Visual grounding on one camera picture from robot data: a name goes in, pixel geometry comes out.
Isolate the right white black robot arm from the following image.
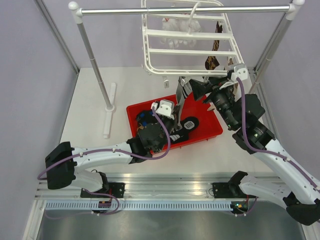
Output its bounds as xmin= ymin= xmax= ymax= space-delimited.
xmin=189 ymin=78 xmax=320 ymax=226

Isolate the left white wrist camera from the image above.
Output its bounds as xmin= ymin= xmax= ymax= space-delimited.
xmin=151 ymin=99 xmax=175 ymax=120

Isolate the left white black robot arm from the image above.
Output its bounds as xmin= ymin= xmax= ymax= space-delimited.
xmin=45 ymin=115 xmax=175 ymax=198

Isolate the red plastic bin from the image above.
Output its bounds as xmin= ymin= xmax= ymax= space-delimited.
xmin=126 ymin=93 xmax=223 ymax=157

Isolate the beige brown striped sock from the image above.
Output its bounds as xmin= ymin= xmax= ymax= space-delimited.
xmin=232 ymin=83 xmax=241 ymax=101

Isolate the purple cable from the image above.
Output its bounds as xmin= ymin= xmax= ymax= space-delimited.
xmin=234 ymin=77 xmax=320 ymax=193
xmin=37 ymin=111 xmax=172 ymax=221

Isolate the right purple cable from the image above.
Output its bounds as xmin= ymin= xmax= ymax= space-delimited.
xmin=234 ymin=77 xmax=320 ymax=193

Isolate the black blue sock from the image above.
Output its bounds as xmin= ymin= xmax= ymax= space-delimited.
xmin=170 ymin=116 xmax=199 ymax=145
xmin=135 ymin=110 xmax=157 ymax=130

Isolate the white slotted cable duct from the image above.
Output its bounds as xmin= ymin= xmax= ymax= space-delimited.
xmin=45 ymin=200 xmax=233 ymax=211

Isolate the metal clothes rack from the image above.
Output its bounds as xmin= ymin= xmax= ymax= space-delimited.
xmin=68 ymin=0 xmax=305 ymax=139

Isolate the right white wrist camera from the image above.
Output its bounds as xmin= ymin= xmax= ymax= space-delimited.
xmin=219 ymin=63 xmax=249 ymax=90

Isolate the white clip sock hanger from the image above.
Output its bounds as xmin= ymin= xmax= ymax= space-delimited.
xmin=141 ymin=12 xmax=244 ymax=81

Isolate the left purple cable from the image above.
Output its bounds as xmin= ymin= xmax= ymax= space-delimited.
xmin=37 ymin=111 xmax=172 ymax=221

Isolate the white glove with red trim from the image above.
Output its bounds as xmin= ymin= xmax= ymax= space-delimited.
xmin=159 ymin=18 xmax=202 ymax=49

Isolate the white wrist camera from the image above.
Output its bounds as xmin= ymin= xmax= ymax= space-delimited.
xmin=219 ymin=63 xmax=249 ymax=90
xmin=151 ymin=99 xmax=175 ymax=120

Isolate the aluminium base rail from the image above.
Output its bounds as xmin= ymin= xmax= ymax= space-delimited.
xmin=34 ymin=172 xmax=283 ymax=200

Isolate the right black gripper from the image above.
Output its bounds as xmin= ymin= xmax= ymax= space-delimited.
xmin=189 ymin=74 xmax=238 ymax=129

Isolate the grey striped sock back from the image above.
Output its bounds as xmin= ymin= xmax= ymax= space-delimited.
xmin=173 ymin=76 xmax=193 ymax=130

